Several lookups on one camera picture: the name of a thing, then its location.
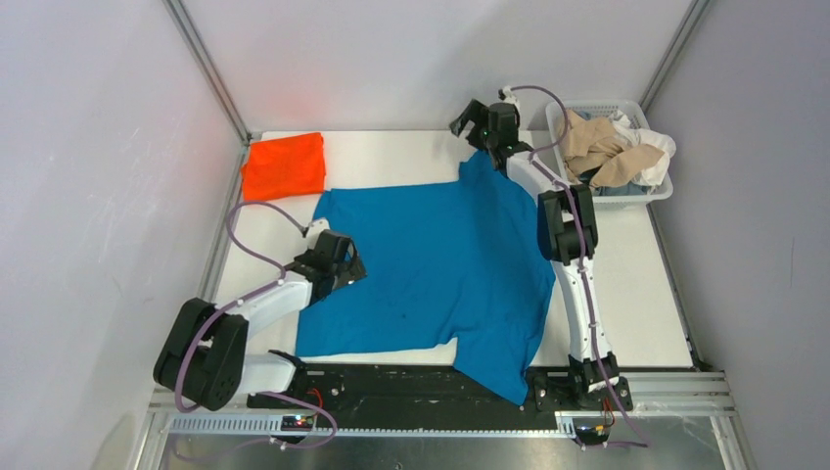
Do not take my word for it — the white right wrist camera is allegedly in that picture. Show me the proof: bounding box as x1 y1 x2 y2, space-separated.
498 86 520 109

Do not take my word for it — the beige t shirt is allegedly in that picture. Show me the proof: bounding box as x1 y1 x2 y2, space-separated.
555 110 629 195

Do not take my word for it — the light blue t shirt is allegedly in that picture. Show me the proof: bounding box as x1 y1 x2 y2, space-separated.
596 182 652 197

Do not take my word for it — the right aluminium frame post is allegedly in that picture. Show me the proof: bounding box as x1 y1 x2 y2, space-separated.
639 0 714 113

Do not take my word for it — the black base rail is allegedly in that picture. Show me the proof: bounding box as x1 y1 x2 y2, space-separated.
286 363 634 432

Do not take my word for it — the right controller board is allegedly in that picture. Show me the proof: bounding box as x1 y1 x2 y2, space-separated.
574 424 613 449

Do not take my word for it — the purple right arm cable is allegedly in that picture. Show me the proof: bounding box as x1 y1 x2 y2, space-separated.
502 84 650 450

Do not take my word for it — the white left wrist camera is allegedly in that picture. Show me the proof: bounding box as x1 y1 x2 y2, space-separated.
302 218 330 246

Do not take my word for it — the left aluminium frame post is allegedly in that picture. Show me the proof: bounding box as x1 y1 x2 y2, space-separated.
162 0 252 146

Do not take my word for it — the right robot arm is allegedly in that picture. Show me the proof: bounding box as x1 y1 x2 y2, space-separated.
450 100 633 413

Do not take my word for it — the aluminium frame post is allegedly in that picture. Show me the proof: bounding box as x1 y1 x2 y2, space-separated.
162 0 252 146
639 0 714 113

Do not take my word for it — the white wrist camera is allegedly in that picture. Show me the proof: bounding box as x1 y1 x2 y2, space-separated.
302 218 330 246
498 86 520 109

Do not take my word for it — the left controller board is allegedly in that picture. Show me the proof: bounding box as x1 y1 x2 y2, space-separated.
279 414 315 433

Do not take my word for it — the folded orange t shirt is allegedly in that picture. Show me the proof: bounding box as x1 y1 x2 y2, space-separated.
240 132 327 202

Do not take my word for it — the controller board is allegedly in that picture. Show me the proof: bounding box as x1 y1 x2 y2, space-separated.
279 414 315 433
574 424 613 449

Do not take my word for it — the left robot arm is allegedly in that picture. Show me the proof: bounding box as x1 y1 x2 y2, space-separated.
154 154 484 413

